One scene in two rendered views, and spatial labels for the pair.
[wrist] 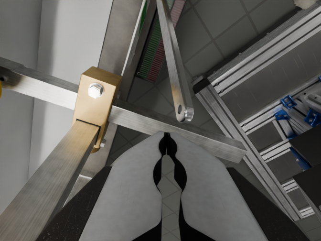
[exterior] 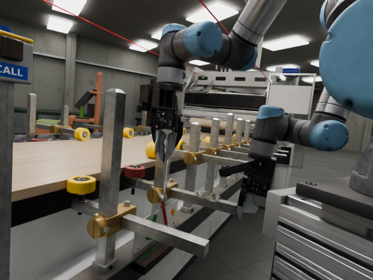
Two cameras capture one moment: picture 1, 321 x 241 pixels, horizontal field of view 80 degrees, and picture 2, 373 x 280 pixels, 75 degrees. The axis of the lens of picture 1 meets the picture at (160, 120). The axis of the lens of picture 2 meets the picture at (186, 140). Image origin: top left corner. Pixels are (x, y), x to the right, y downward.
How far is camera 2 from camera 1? 0.77 m
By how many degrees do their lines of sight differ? 113
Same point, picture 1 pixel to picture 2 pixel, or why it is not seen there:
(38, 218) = (119, 154)
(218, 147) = (187, 235)
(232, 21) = not seen: outside the picture
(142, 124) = (141, 220)
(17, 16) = (81, 233)
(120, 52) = (128, 250)
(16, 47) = (65, 240)
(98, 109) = (122, 209)
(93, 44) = not seen: hidden behind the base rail
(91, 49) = not seen: hidden behind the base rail
